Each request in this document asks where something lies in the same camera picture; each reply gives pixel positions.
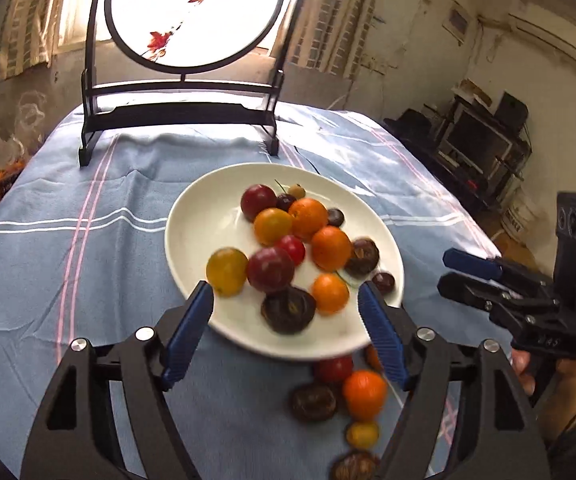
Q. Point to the yellow-orange mandarin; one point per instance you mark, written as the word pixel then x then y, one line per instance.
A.
pixel 273 226

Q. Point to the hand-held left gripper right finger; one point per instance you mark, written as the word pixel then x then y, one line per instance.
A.
pixel 383 337

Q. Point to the white oval plate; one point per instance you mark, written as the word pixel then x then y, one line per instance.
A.
pixel 202 230

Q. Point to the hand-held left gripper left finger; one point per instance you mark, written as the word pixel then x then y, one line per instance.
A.
pixel 185 337

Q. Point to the orange mandarin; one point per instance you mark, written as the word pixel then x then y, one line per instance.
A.
pixel 308 217
pixel 372 357
pixel 365 394
pixel 330 293
pixel 331 248

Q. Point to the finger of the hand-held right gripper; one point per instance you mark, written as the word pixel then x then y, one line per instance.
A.
pixel 468 290
pixel 468 262

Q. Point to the small dark cherry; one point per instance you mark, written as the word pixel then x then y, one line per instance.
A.
pixel 286 202
pixel 383 282

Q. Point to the red tomato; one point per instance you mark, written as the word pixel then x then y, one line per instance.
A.
pixel 291 249
pixel 334 369

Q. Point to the small yellow fruit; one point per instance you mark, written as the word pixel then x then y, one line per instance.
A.
pixel 296 191
pixel 363 434

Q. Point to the black framed bird screen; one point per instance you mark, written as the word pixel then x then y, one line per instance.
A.
pixel 192 10

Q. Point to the person's right hand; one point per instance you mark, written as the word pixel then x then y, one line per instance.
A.
pixel 568 395

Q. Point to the large yellow citrus fruit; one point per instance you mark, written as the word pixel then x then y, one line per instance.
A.
pixel 226 271

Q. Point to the checked beige curtain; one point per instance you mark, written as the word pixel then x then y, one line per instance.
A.
pixel 27 20
pixel 338 20

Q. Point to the large dark brown wrinkled fruit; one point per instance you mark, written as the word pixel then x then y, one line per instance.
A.
pixel 288 310

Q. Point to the silver framed television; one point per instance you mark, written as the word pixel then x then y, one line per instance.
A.
pixel 478 135

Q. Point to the dark red plum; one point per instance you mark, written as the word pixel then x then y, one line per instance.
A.
pixel 258 200
pixel 270 270

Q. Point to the wall electrical panel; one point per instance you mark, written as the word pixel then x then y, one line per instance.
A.
pixel 458 21

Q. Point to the black hat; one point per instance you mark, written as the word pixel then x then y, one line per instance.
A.
pixel 410 122

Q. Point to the white air conditioner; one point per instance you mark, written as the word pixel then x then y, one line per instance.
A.
pixel 558 40

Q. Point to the clear plastic bag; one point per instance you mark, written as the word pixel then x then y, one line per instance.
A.
pixel 30 115

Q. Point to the blue striped tablecloth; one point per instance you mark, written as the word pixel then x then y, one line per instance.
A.
pixel 67 260

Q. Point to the bright window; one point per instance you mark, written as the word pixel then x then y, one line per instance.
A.
pixel 80 10

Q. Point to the black box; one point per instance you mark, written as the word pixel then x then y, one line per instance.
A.
pixel 513 110

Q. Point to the white paint bucket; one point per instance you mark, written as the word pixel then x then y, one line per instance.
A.
pixel 519 212

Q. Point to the television on black stand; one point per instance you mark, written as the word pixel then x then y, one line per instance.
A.
pixel 473 180

